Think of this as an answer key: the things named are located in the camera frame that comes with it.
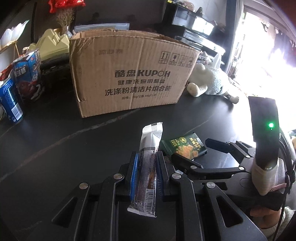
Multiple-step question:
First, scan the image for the red heart balloon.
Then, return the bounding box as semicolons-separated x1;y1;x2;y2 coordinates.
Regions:
48;0;85;14

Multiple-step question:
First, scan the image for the grey white snack bar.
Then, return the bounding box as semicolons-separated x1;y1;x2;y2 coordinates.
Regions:
127;122;163;218

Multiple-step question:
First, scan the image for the green cracker packet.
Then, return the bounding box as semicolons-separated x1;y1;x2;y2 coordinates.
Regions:
162;133;207;160

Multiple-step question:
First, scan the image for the white shell fruit stand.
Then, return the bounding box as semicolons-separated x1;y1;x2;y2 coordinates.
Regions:
1;20;29;60

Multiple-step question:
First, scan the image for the blue milk carton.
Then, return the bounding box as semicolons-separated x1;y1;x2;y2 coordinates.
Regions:
12;49;44;101

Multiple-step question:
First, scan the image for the brown cardboard box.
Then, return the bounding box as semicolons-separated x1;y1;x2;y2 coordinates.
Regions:
69;29;200;118

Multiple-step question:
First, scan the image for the dried flower vase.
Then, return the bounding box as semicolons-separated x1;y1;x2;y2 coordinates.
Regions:
56;8;74;35

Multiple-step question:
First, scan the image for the blue soda can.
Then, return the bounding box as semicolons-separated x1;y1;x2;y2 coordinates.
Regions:
1;76;24;123

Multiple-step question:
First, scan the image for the yellow mountain-shaped box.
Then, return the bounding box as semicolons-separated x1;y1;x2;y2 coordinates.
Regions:
29;29;70;61

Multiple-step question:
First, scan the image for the white plush sheep toy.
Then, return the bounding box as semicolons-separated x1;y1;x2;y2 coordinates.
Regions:
187;63;239;104

